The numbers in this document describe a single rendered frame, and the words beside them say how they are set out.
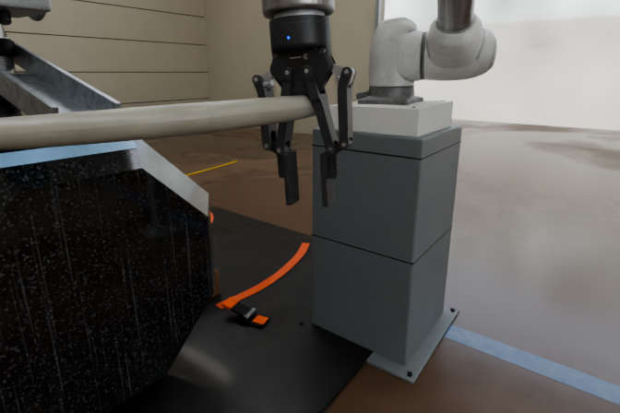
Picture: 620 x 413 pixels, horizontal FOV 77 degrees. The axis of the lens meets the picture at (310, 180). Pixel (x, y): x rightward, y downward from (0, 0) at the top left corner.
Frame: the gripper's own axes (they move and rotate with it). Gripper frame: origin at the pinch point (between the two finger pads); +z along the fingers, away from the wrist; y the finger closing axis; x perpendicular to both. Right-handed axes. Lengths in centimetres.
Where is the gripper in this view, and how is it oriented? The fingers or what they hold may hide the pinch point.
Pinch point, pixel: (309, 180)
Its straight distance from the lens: 52.2
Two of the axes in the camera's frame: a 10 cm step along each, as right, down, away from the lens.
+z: 0.6, 9.8, 2.0
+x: -3.5, 2.1, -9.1
